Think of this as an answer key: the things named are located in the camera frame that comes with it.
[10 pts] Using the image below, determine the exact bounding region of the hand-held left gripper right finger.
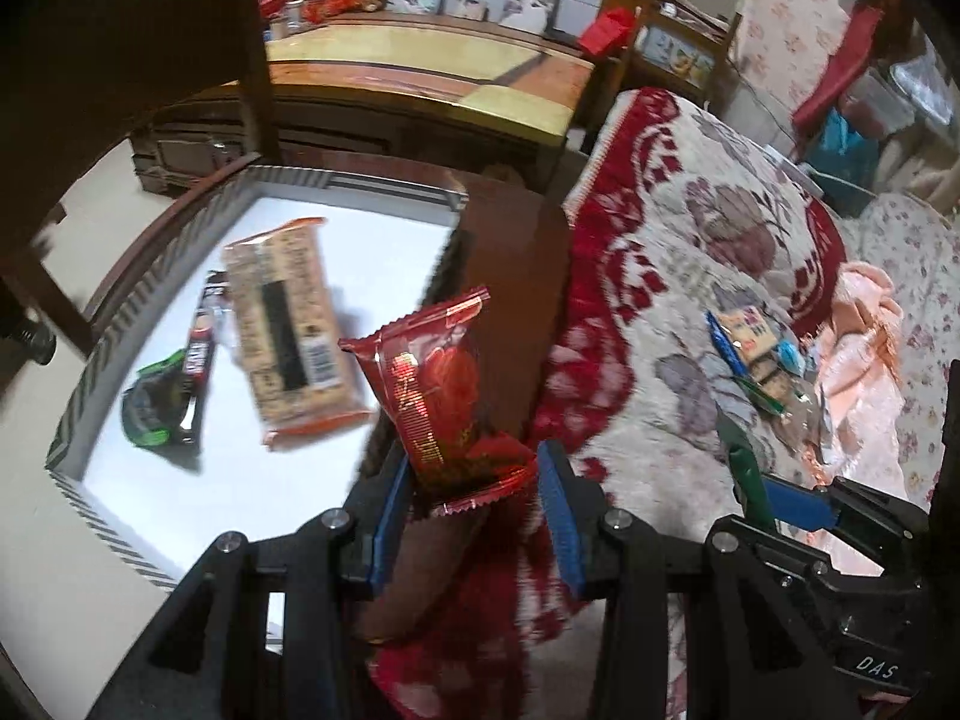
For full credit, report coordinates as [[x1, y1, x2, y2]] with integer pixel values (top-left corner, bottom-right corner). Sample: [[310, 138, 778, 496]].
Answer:
[[535, 439, 841, 720]]

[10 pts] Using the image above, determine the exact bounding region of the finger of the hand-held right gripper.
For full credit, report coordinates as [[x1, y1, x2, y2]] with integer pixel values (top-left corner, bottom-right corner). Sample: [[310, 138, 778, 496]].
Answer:
[[763, 474, 932, 545], [739, 516, 925, 602]]

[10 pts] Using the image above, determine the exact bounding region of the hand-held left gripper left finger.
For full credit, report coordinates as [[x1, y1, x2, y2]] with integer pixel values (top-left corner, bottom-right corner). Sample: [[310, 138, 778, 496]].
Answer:
[[86, 450, 413, 720]]

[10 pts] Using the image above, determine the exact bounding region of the red snack packet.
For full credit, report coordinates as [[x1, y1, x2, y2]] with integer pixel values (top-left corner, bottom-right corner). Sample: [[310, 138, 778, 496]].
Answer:
[[337, 286, 539, 518]]

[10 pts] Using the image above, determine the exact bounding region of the beige biscuit packet blue print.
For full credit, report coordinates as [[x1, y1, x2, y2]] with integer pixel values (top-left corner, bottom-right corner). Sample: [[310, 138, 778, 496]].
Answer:
[[716, 305, 777, 353]]

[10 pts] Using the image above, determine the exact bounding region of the green edged snack packet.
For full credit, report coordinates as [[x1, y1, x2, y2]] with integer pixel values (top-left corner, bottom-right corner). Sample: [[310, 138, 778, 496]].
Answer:
[[739, 379, 788, 417]]

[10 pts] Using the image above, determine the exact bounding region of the small beige biscuit packet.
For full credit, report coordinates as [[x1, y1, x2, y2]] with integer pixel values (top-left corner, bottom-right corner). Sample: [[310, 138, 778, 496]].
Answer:
[[750, 360, 796, 406]]

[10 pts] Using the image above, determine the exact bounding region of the peach fringed satin quilt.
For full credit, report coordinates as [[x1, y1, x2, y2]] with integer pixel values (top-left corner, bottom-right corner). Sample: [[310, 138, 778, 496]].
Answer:
[[780, 262, 912, 563]]

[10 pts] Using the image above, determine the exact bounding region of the white tray striped rim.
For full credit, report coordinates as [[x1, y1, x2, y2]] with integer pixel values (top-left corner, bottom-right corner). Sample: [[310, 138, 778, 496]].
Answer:
[[45, 157, 575, 646]]

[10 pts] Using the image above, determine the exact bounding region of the blue stick snack packet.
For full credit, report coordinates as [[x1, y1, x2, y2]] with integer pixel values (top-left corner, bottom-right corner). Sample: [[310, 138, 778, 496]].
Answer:
[[705, 310, 751, 377]]

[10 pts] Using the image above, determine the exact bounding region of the beige orange cracker packet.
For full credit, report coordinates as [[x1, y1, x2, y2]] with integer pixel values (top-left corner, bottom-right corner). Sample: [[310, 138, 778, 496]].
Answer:
[[223, 217, 380, 449]]

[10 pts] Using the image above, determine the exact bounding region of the dark stick snack packet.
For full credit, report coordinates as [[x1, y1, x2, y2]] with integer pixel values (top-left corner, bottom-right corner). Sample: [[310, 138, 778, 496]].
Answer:
[[180, 270, 230, 445]]

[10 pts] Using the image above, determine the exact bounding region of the rose print bed sheet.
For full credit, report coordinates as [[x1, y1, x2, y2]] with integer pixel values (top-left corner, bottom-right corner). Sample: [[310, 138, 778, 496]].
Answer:
[[847, 195, 960, 511]]

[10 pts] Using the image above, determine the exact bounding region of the black green snack packet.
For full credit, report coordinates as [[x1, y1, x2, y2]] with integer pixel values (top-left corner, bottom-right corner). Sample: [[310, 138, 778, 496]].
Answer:
[[121, 351, 194, 449]]

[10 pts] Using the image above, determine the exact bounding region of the floral fleece blanket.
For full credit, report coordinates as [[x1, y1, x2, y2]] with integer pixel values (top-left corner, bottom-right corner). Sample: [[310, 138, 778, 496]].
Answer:
[[360, 86, 848, 720]]

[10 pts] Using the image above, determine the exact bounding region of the blue plastic bag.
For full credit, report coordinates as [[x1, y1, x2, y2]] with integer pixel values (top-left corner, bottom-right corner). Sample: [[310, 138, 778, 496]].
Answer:
[[814, 109, 878, 166]]

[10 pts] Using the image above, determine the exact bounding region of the clear plastic container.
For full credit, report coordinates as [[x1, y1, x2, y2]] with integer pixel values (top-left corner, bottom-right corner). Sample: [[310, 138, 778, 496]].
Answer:
[[847, 52, 960, 136]]

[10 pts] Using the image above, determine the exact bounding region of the dark red cloth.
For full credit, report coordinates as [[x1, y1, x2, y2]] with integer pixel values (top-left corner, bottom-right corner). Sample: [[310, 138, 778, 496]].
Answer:
[[795, 0, 901, 128]]

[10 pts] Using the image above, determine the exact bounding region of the long wooden table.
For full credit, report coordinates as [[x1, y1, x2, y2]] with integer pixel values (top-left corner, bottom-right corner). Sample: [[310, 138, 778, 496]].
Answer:
[[131, 19, 597, 200]]

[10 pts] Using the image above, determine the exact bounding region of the wooden chair with boxes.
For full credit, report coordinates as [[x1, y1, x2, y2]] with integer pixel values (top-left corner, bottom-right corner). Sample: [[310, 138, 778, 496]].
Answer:
[[630, 0, 743, 102]]

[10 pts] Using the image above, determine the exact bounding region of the red gift bag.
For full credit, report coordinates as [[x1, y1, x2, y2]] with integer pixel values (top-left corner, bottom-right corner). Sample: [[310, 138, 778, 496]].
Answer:
[[577, 7, 638, 57]]

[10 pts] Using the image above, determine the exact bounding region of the dark wooden chair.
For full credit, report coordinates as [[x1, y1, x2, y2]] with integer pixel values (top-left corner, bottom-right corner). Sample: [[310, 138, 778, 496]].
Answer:
[[0, 0, 282, 361]]

